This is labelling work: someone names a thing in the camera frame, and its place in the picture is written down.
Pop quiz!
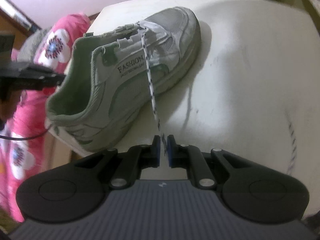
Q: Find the white mint sneaker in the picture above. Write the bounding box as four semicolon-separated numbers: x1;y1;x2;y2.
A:
46;7;201;152

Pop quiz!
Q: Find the white black speckled shoelace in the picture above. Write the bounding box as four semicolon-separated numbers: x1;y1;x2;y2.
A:
137;23;168;156

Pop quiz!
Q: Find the person's left hand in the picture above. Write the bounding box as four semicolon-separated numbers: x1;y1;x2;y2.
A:
0;90;22;122

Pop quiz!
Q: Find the grey knitted cloth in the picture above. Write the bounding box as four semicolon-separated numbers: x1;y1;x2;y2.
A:
16;28;50;62

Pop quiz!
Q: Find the black cable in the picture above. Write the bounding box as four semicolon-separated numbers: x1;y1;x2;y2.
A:
0;123;52;141

